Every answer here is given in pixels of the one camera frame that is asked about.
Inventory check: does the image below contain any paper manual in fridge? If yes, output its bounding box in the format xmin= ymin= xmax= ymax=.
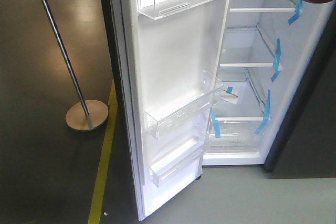
xmin=220 ymin=86 xmax=239 ymax=104

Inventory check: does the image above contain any clear lower door bin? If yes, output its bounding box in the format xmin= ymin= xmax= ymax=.
xmin=149 ymin=129 xmax=205 ymax=187

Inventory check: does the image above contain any clear crisper drawer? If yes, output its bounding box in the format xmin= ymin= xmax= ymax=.
xmin=207 ymin=119 xmax=264 ymax=153

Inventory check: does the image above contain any white open fridge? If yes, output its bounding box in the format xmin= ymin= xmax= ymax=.
xmin=203 ymin=0 xmax=335 ymax=170

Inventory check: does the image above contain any matte silver stand pole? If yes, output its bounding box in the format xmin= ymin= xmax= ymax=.
xmin=41 ymin=0 xmax=109 ymax=132

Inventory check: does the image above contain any clear middle door bin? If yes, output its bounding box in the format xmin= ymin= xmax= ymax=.
xmin=145 ymin=70 xmax=223 ymax=139

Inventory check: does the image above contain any fridge door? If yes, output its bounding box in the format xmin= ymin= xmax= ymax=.
xmin=101 ymin=0 xmax=229 ymax=221

